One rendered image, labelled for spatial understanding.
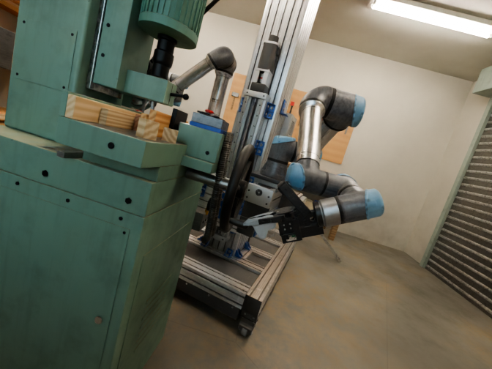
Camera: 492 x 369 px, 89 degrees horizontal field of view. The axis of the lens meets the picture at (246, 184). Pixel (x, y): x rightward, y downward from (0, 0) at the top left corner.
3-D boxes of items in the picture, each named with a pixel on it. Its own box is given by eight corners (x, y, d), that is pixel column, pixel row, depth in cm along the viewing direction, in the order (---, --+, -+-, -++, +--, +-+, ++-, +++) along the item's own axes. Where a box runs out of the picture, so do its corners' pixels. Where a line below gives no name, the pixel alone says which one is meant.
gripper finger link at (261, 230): (245, 244, 68) (279, 237, 67) (240, 222, 68) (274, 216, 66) (247, 239, 71) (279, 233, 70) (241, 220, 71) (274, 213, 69)
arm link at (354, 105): (291, 146, 145) (334, 79, 93) (315, 154, 145) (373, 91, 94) (286, 165, 140) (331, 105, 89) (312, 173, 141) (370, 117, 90)
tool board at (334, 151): (341, 164, 391) (362, 107, 377) (219, 129, 401) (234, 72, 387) (340, 164, 396) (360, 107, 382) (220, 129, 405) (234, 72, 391)
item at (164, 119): (151, 136, 69) (157, 110, 68) (144, 134, 70) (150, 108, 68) (184, 140, 92) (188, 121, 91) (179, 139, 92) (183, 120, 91)
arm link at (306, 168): (305, 72, 95) (293, 173, 67) (333, 80, 95) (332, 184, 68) (294, 97, 105) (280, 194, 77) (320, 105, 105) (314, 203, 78)
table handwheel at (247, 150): (263, 127, 76) (253, 182, 100) (202, 110, 78) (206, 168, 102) (233, 205, 60) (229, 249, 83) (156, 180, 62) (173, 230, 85)
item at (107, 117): (105, 125, 61) (108, 109, 61) (98, 123, 62) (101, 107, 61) (192, 139, 120) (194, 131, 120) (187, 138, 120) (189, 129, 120)
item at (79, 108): (72, 118, 54) (76, 95, 53) (64, 116, 54) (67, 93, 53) (181, 137, 113) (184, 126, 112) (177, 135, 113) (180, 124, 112)
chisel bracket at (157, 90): (162, 107, 77) (168, 80, 76) (121, 96, 78) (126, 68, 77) (172, 112, 84) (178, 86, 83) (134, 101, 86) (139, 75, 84)
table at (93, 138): (181, 182, 52) (188, 154, 51) (52, 141, 55) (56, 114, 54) (235, 167, 111) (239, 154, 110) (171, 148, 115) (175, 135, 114)
